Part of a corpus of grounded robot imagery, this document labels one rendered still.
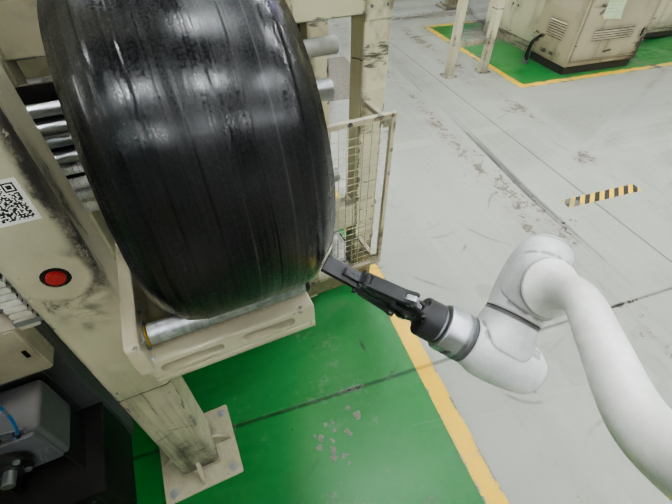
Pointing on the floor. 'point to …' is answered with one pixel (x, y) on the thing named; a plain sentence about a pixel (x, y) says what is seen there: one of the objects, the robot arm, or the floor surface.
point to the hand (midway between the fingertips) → (341, 272)
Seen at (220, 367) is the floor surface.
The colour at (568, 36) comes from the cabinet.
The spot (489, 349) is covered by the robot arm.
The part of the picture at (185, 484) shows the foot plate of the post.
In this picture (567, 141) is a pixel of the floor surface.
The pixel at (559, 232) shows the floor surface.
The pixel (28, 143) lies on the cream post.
